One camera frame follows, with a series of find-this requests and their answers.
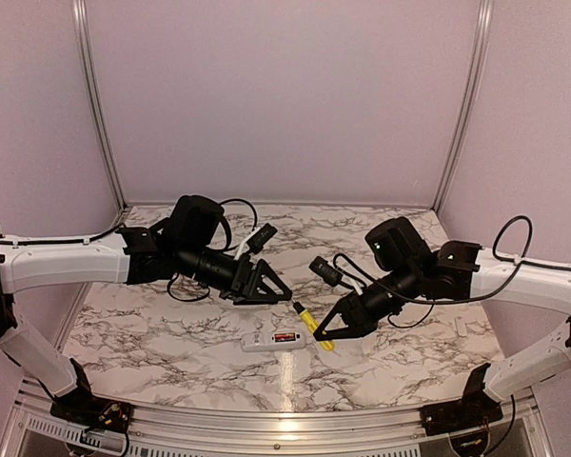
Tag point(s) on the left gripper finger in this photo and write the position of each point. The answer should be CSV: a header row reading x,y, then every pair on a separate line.
x,y
267,285
257,301

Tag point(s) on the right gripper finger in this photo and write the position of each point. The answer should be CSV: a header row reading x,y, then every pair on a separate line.
x,y
342,315
346,333

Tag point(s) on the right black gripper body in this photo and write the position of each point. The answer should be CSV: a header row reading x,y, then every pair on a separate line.
x,y
371,316

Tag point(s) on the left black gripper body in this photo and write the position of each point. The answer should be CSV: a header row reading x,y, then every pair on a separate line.
x,y
237,290

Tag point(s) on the yellow handled screwdriver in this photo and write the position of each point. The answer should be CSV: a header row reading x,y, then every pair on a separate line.
x,y
312,325

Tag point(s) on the white remote control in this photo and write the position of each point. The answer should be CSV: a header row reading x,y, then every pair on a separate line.
x,y
263,342

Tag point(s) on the white battery cover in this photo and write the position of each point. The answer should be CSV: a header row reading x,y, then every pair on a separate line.
x,y
461,326

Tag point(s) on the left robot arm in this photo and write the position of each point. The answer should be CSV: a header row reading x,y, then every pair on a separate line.
x,y
178,245

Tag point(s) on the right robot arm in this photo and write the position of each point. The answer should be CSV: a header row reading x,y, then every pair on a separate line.
x,y
460,273

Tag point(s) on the red black battery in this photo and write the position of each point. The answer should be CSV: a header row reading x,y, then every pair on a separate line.
x,y
283,337

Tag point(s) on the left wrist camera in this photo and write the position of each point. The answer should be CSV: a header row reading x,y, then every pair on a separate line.
x,y
255,241

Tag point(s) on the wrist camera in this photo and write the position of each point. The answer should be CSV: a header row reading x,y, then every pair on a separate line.
x,y
255,241
332,276

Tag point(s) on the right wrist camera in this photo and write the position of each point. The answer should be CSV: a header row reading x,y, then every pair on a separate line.
x,y
332,276

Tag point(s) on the front aluminium rail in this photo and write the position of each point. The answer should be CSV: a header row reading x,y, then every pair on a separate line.
x,y
183,431

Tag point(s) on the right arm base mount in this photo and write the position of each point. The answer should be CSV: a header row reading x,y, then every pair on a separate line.
x,y
467,420

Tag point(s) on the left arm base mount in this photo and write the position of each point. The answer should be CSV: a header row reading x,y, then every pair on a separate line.
x,y
95,413

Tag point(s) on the left aluminium frame post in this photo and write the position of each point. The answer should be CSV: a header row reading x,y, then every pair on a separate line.
x,y
83,38

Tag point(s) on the aluminium frame post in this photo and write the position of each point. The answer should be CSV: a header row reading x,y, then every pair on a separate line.
x,y
83,38
470,93

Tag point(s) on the right aluminium frame post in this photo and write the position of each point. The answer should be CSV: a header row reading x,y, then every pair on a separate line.
x,y
470,93

